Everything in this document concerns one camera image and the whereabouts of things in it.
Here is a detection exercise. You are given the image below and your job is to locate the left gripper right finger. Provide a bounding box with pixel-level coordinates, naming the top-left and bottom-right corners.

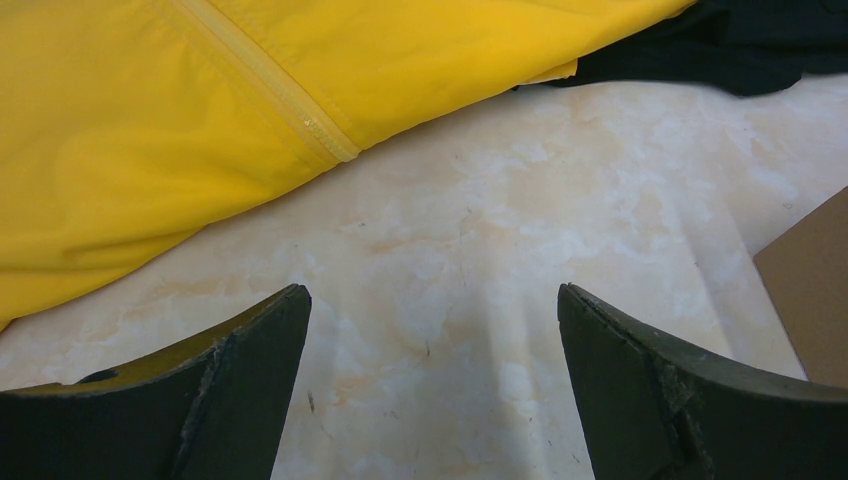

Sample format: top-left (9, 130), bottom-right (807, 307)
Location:
top-left (557, 284), bottom-right (847, 479)

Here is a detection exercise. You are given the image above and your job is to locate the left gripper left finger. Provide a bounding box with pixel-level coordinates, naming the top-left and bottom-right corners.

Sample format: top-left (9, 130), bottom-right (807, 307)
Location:
top-left (1, 284), bottom-right (312, 479)

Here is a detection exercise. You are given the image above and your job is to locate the brown cardboard box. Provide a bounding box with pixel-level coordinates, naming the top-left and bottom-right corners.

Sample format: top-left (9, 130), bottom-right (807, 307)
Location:
top-left (754, 189), bottom-right (847, 388)

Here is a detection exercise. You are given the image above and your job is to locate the yellow shirt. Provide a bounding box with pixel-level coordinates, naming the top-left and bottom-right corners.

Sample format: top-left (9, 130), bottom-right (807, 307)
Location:
top-left (1, 1), bottom-right (686, 325)

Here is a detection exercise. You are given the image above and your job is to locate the black cloth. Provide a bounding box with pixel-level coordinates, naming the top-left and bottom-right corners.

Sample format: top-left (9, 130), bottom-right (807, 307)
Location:
top-left (525, 1), bottom-right (847, 97)

